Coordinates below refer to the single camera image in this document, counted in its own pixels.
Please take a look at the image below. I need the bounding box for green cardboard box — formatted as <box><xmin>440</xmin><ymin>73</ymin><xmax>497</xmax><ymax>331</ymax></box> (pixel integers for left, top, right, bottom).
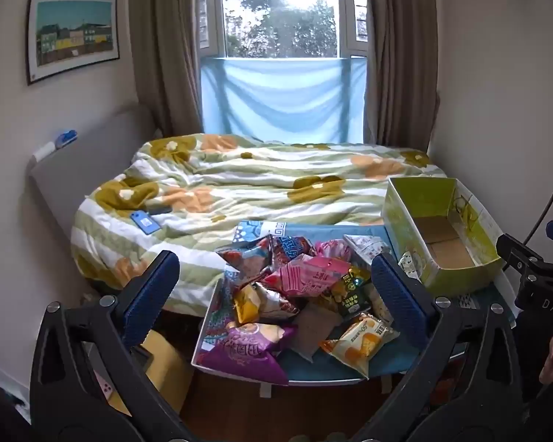
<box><xmin>380</xmin><ymin>176</ymin><xmax>504</xmax><ymax>298</ymax></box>

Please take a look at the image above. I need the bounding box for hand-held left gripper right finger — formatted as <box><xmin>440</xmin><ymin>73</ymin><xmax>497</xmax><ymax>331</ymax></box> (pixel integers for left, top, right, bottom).
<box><xmin>350</xmin><ymin>252</ymin><xmax>524</xmax><ymax>442</ymax></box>

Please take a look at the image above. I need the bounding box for blue patterned folding table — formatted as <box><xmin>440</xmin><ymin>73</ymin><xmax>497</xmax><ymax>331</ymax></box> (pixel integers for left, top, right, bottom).
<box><xmin>191</xmin><ymin>220</ymin><xmax>505</xmax><ymax>386</ymax></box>

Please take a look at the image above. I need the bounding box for brown frosted snack packet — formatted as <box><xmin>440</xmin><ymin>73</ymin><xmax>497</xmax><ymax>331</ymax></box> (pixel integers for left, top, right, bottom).
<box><xmin>288</xmin><ymin>304</ymin><xmax>344</xmax><ymax>362</ymax></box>

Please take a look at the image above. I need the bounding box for person's right hand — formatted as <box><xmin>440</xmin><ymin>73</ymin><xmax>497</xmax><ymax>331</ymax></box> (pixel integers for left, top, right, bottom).
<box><xmin>538</xmin><ymin>330</ymin><xmax>553</xmax><ymax>382</ymax></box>

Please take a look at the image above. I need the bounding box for purple snack bag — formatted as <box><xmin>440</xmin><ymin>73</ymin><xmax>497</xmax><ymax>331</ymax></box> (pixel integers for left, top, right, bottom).
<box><xmin>197</xmin><ymin>321</ymin><xmax>298</xmax><ymax>385</ymax></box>

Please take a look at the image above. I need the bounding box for crinkled pink snack packet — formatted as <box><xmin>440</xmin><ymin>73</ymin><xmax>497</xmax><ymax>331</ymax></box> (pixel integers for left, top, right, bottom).
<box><xmin>313</xmin><ymin>238</ymin><xmax>353</xmax><ymax>263</ymax></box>

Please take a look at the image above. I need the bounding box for framed wall picture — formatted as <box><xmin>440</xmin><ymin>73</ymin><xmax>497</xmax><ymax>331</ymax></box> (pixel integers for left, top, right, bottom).
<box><xmin>26</xmin><ymin>0</ymin><xmax>121</xmax><ymax>86</ymax></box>

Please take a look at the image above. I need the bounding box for floral striped blanket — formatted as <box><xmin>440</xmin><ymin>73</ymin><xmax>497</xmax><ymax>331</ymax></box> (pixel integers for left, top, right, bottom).
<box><xmin>70</xmin><ymin>133</ymin><xmax>448</xmax><ymax>314</ymax></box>

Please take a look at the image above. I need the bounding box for yellow cardboard box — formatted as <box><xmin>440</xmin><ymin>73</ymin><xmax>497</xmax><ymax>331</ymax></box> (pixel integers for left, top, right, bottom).
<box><xmin>140</xmin><ymin>329</ymin><xmax>196</xmax><ymax>415</ymax></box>

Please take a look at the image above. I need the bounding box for white printed snack packet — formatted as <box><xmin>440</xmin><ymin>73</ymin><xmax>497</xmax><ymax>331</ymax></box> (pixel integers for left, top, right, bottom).
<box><xmin>343</xmin><ymin>234</ymin><xmax>392</xmax><ymax>263</ymax></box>

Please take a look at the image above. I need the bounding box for silver and red snack packet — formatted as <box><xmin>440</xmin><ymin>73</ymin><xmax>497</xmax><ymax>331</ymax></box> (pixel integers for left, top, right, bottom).
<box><xmin>258</xmin><ymin>283</ymin><xmax>305</xmax><ymax>320</ymax></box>

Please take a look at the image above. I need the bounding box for light blue cloth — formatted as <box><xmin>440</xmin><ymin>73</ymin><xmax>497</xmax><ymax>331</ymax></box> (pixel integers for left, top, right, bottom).
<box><xmin>199</xmin><ymin>56</ymin><xmax>367</xmax><ymax>143</ymax></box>

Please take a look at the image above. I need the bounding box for blue phone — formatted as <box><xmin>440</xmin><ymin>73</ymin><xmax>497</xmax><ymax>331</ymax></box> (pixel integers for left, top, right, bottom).
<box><xmin>131</xmin><ymin>210</ymin><xmax>158</xmax><ymax>235</ymax></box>

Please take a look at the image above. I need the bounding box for brown curtain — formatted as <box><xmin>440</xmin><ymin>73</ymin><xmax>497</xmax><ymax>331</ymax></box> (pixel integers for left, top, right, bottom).
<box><xmin>362</xmin><ymin>0</ymin><xmax>441</xmax><ymax>152</ymax></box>
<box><xmin>128</xmin><ymin>0</ymin><xmax>204</xmax><ymax>139</ymax></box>

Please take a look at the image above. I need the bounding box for grey bed headboard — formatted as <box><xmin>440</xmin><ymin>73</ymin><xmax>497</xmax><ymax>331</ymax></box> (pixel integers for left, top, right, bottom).
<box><xmin>28</xmin><ymin>104</ymin><xmax>160</xmax><ymax>249</ymax></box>

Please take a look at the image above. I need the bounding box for orange snack packet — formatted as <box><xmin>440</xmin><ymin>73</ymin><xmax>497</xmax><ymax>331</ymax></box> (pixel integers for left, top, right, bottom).
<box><xmin>319</xmin><ymin>312</ymin><xmax>400</xmax><ymax>380</ymax></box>

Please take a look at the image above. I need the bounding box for blue and white plastic item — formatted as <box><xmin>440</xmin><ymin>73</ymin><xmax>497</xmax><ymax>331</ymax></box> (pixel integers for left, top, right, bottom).
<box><xmin>32</xmin><ymin>130</ymin><xmax>77</xmax><ymax>162</ymax></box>

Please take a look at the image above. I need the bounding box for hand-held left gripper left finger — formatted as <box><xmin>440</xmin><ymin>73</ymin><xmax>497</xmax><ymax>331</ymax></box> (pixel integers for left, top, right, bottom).
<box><xmin>29</xmin><ymin>250</ymin><xmax>195</xmax><ymax>442</ymax></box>

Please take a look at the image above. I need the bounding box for window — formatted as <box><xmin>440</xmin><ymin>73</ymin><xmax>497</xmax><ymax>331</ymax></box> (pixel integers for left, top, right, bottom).
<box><xmin>196</xmin><ymin>0</ymin><xmax>369</xmax><ymax>60</ymax></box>

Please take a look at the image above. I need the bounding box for dark green snack packet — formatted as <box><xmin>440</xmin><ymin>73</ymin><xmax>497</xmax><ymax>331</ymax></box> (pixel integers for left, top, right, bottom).
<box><xmin>332</xmin><ymin>264</ymin><xmax>374</xmax><ymax>320</ymax></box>

